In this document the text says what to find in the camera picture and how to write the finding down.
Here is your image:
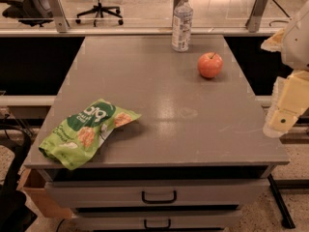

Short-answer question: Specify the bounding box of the black chair bottom left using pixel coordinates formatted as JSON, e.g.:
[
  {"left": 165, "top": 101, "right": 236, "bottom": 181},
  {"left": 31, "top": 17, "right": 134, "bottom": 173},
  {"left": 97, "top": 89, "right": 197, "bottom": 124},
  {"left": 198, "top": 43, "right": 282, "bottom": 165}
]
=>
[{"left": 0, "top": 124, "right": 37, "bottom": 232}]

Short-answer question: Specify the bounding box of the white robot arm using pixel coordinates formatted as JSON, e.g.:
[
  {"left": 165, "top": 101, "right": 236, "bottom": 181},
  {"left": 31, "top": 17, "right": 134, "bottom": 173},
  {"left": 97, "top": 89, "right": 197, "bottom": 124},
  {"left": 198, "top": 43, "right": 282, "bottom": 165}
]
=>
[{"left": 261, "top": 1, "right": 309, "bottom": 137}]

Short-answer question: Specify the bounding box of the black cable on floor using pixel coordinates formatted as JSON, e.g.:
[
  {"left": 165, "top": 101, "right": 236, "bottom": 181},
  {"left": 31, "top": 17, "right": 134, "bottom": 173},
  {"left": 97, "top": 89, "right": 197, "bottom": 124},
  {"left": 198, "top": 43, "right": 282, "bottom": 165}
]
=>
[{"left": 267, "top": 0, "right": 292, "bottom": 27}]

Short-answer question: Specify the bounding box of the upper grey drawer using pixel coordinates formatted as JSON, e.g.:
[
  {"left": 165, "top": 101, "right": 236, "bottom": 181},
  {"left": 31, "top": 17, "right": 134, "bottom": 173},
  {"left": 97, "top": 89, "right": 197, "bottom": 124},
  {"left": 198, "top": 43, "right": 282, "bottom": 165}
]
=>
[{"left": 45, "top": 179, "right": 268, "bottom": 208}]

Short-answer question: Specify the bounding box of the dark office chair left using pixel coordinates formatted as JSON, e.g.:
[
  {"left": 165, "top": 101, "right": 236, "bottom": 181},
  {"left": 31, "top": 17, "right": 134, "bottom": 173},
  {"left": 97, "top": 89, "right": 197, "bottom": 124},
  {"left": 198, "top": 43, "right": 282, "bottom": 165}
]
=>
[{"left": 0, "top": 0, "right": 53, "bottom": 27}]

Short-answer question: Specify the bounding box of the red apple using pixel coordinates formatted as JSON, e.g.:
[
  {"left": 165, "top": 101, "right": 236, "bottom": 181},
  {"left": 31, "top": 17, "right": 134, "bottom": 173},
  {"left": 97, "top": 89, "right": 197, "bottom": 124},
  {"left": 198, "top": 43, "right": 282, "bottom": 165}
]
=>
[{"left": 197, "top": 52, "right": 223, "bottom": 78}]

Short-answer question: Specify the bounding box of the clear plastic water bottle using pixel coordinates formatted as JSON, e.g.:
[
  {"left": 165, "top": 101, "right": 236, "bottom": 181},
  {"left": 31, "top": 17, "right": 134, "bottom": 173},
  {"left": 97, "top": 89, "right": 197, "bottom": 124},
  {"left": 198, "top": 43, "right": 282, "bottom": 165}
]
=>
[{"left": 172, "top": 0, "right": 193, "bottom": 52}]

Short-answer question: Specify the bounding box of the lower grey drawer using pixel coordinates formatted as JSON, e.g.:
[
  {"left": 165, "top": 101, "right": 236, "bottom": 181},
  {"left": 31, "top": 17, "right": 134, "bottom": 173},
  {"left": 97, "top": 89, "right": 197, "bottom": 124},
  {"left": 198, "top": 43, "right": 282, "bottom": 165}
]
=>
[{"left": 74, "top": 210, "right": 241, "bottom": 231}]

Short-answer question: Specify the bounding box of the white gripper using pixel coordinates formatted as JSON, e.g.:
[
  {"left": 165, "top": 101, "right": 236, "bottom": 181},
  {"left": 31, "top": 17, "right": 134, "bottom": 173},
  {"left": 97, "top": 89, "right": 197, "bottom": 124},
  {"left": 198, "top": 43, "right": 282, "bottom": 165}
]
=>
[{"left": 261, "top": 28, "right": 309, "bottom": 138}]

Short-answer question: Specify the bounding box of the left metal bracket post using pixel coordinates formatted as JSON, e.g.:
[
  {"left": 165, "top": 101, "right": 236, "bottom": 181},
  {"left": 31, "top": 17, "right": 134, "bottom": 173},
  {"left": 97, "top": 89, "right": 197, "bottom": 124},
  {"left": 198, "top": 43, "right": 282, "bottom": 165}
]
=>
[{"left": 48, "top": 0, "right": 70, "bottom": 33}]

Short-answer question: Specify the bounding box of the green rice chip bag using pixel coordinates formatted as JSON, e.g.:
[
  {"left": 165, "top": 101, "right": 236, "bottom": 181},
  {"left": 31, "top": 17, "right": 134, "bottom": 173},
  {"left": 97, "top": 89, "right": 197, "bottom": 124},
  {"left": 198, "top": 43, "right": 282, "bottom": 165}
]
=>
[{"left": 39, "top": 99, "right": 141, "bottom": 170}]

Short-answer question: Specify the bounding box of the black table leg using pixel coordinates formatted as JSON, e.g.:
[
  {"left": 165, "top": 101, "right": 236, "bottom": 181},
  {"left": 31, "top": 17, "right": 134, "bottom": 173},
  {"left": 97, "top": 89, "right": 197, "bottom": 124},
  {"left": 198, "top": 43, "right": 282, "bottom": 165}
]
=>
[{"left": 267, "top": 175, "right": 295, "bottom": 229}]

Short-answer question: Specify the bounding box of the brown wooden box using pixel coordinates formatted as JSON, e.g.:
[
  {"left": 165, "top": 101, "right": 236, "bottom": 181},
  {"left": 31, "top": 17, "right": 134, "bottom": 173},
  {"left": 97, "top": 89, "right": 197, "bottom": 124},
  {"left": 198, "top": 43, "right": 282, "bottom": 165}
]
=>
[{"left": 18, "top": 169, "right": 72, "bottom": 219}]

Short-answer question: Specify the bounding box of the grey drawer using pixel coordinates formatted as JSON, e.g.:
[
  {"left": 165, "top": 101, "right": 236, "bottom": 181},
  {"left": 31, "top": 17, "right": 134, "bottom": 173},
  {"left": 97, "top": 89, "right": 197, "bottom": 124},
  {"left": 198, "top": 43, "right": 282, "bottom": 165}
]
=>
[
  {"left": 74, "top": 210, "right": 241, "bottom": 231},
  {"left": 45, "top": 179, "right": 268, "bottom": 208}
]

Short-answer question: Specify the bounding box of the right metal bracket post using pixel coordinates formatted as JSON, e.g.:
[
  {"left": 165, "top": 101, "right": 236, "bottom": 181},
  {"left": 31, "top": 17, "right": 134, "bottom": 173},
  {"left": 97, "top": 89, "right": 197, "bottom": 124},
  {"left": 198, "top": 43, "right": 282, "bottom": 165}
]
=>
[{"left": 245, "top": 0, "right": 268, "bottom": 33}]

